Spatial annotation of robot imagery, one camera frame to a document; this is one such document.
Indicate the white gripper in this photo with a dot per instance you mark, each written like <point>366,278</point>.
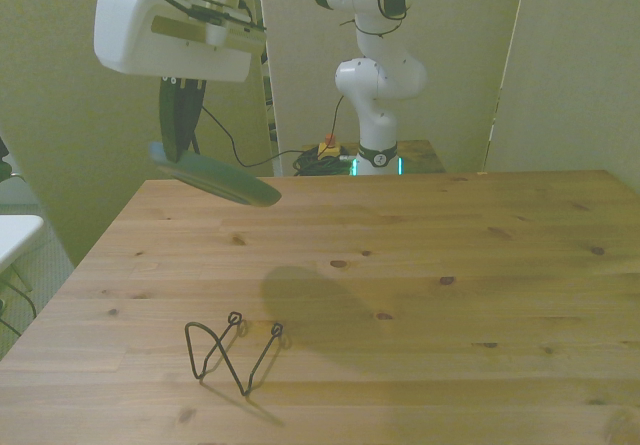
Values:
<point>150,50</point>

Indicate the yellow emergency stop button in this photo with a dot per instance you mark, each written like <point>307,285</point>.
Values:
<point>330,150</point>

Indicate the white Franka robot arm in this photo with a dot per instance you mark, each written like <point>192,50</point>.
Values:
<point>380,85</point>

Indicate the white side table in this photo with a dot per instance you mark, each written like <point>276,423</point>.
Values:
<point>15,235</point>

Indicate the dark wrist camera mount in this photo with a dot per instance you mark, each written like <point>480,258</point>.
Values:
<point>235,22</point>

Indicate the green round plate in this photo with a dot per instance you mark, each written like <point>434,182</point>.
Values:
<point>225,185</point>

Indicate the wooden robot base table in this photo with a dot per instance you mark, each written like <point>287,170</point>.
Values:
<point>420,157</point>

